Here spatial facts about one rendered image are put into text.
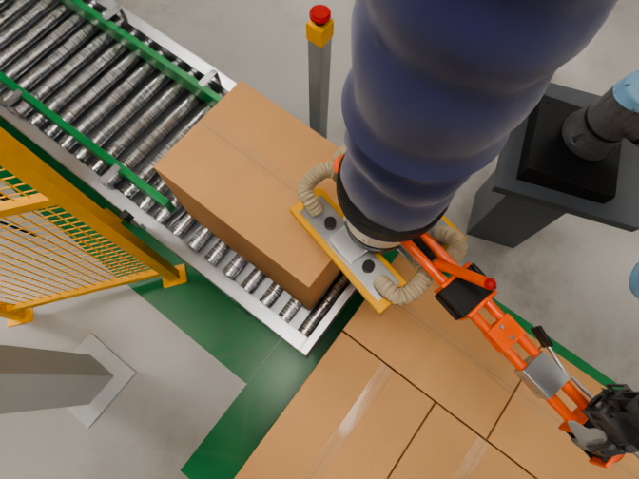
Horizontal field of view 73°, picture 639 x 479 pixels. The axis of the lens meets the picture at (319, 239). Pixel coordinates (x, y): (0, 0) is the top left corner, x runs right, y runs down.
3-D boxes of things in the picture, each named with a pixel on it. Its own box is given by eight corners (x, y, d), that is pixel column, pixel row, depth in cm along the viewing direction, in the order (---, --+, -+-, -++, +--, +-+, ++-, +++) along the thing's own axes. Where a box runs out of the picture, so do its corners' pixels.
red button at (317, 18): (304, 23, 140) (304, 12, 136) (318, 9, 141) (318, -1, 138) (321, 33, 138) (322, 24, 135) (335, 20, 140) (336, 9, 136)
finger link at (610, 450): (591, 432, 78) (633, 424, 71) (599, 441, 78) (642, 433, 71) (581, 450, 76) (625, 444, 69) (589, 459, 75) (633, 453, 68)
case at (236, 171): (189, 215, 167) (152, 165, 129) (256, 143, 177) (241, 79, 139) (310, 310, 156) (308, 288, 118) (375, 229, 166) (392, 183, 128)
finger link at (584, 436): (553, 418, 83) (593, 409, 76) (577, 445, 82) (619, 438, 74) (547, 430, 81) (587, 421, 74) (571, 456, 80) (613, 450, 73)
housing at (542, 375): (511, 372, 88) (521, 372, 84) (533, 350, 89) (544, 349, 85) (537, 400, 86) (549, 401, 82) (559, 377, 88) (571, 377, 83)
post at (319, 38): (309, 167, 235) (305, 23, 140) (317, 158, 236) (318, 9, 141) (319, 174, 233) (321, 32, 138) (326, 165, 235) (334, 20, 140)
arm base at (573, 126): (565, 105, 151) (584, 87, 142) (616, 121, 151) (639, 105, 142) (558, 150, 145) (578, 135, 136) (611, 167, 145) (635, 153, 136)
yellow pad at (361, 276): (289, 211, 109) (287, 203, 104) (319, 188, 111) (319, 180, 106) (378, 315, 101) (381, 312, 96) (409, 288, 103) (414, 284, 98)
